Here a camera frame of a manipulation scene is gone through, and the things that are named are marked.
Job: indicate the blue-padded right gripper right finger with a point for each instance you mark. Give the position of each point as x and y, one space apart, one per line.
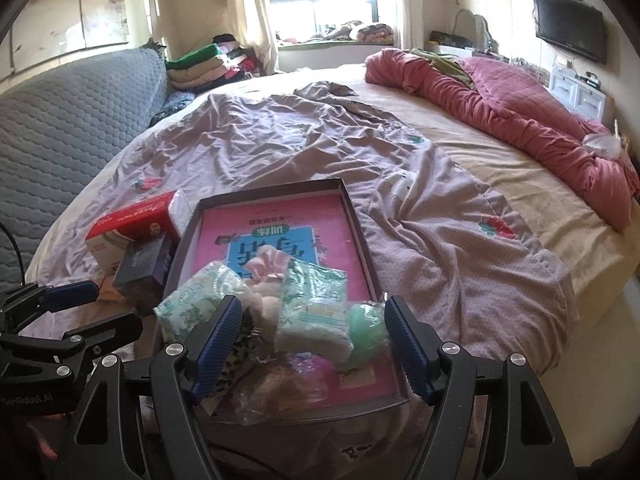
416 345

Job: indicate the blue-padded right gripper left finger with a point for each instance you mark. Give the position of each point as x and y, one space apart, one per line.
209 345

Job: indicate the leopard print cloth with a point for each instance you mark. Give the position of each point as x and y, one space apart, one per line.
242 358

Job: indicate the green floral tissue pack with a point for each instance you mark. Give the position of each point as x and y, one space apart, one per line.
198 298

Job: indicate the green round soft ball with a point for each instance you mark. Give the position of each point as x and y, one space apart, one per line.
367 332

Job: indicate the cream plush toy pink bow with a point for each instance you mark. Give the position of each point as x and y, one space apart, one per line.
266 269

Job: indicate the green white tissue pack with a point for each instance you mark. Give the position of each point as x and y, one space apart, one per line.
313 312

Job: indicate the mauve wrinkled bed sheet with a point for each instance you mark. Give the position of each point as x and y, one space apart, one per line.
459 252

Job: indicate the dark blue small box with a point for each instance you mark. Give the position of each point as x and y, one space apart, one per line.
141 276

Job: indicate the red white carton box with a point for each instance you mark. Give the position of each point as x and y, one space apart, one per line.
109 237

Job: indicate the pink book tray box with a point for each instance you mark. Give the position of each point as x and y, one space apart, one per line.
315 222

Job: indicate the grey quilted headboard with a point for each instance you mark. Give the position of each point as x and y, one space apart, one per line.
59 129

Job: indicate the pink quilted comforter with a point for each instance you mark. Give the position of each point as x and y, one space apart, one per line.
606 185

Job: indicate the clear plastic bag on comforter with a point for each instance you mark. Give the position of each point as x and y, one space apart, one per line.
605 145

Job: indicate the stack of folded clothes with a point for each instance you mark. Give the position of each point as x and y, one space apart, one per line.
223 61

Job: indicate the white drawer cabinet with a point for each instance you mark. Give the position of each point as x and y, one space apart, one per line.
580 98

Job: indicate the clothes pile on windowsill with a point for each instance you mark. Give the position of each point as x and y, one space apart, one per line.
352 32

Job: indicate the black wall television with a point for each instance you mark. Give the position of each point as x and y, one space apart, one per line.
574 26

